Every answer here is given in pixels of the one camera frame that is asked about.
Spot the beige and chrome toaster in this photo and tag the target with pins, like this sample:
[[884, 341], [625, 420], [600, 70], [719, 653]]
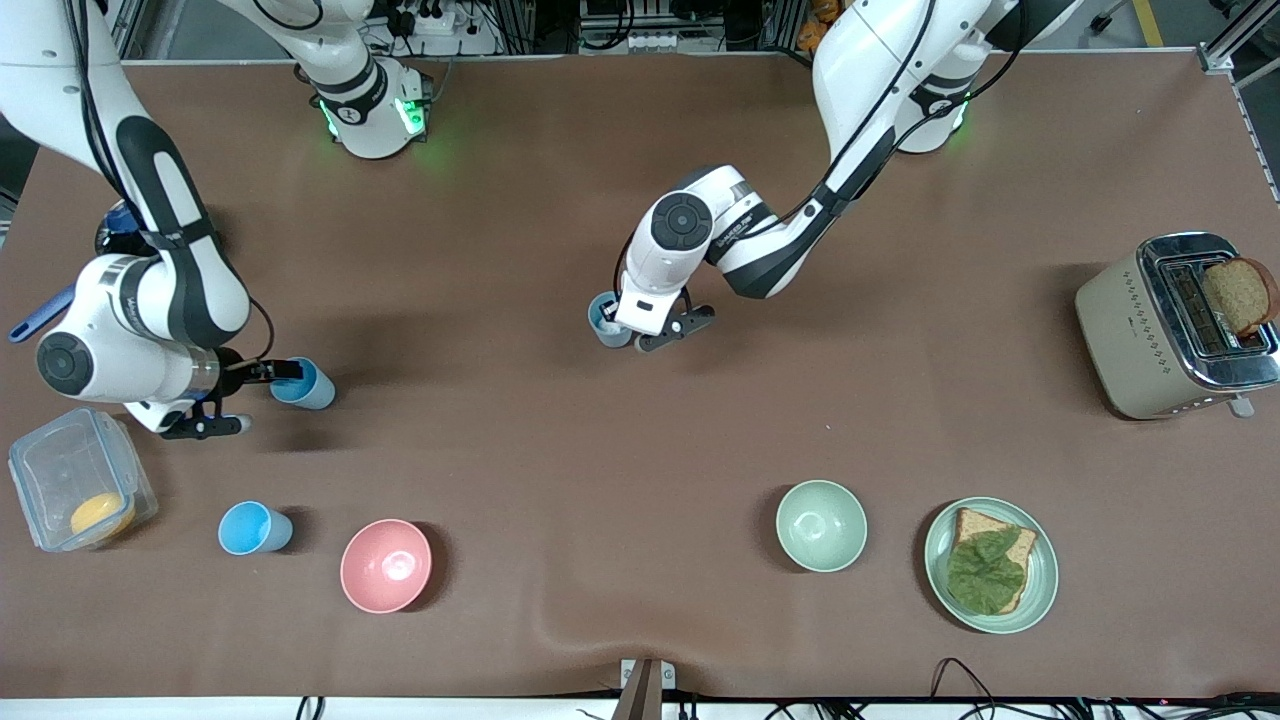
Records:
[[1115, 340]]

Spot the light blue cup white inside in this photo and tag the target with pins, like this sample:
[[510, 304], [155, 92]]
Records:
[[600, 332]]

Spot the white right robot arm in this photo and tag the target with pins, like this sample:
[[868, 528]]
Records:
[[170, 290]]

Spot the pale green bowl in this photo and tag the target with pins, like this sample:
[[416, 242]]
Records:
[[821, 526]]

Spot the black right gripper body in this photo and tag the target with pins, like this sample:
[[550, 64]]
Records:
[[237, 376]]

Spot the grey metal camera bracket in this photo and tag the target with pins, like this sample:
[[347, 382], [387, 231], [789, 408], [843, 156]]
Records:
[[645, 690]]

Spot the pale green plate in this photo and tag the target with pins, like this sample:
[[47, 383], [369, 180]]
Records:
[[1042, 580]]

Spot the green lettuce leaf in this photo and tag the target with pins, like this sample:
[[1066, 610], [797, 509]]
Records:
[[985, 575]]

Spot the aluminium frame profile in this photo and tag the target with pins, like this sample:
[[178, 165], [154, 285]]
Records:
[[1235, 45]]

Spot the clear plastic container blue seal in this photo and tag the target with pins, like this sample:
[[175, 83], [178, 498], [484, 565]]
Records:
[[60, 470]]

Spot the pink bowl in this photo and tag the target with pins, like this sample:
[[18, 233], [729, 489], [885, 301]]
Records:
[[385, 566]]

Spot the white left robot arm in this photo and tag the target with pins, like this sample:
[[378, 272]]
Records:
[[860, 60]]

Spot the brown bread slice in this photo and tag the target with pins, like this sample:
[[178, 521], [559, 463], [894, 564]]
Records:
[[975, 525]]

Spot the bag of orange buns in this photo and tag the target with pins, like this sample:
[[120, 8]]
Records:
[[815, 20]]

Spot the plain light blue cup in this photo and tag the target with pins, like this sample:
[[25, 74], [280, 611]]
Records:
[[315, 390], [250, 528]]

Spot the dark toast slice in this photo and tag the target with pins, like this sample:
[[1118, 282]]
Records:
[[1240, 295]]

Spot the yellow round food piece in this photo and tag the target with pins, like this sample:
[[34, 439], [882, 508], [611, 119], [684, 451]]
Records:
[[102, 514]]

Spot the glass lid with blue knob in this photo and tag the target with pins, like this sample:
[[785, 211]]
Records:
[[122, 216]]

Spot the white power strip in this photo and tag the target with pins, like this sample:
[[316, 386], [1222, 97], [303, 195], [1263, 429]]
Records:
[[432, 20]]

